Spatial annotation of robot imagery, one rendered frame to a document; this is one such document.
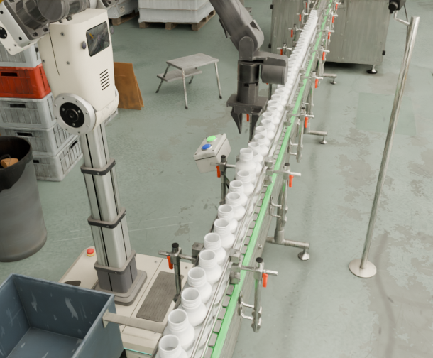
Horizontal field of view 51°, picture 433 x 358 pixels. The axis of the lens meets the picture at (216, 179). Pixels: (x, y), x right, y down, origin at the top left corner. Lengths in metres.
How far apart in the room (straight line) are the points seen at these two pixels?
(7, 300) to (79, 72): 0.72
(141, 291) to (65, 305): 0.88
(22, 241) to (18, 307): 1.45
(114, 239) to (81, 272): 0.45
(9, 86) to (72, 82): 1.86
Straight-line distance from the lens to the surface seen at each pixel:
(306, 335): 2.36
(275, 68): 1.15
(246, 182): 1.25
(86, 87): 1.58
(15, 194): 2.69
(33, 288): 1.37
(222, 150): 1.51
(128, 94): 4.62
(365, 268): 2.74
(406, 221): 3.20
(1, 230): 2.81
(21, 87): 3.39
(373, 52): 5.69
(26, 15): 1.39
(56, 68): 1.59
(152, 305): 2.13
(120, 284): 2.11
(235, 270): 1.08
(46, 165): 3.59
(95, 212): 1.92
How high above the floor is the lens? 1.82
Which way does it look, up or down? 32 degrees down
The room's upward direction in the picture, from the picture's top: 1 degrees counter-clockwise
